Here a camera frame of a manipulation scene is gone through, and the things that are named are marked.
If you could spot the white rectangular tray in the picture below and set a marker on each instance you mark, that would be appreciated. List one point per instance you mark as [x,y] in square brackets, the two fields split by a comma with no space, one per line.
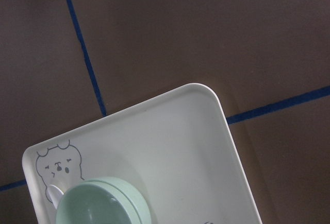
[176,149]

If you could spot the green bowl on tray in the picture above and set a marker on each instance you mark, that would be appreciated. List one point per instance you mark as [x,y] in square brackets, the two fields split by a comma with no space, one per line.
[131,193]

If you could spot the white plastic spoon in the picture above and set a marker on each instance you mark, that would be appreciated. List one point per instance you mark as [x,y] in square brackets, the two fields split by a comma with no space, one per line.
[56,192]

